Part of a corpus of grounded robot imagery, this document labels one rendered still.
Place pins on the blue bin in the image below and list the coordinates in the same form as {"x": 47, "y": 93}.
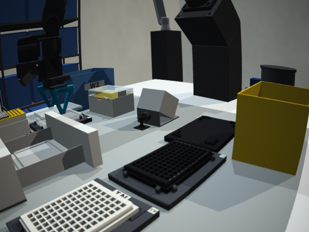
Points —
{"x": 84, "y": 80}

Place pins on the yellow open-top box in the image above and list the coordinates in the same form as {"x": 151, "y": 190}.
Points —
{"x": 271, "y": 123}

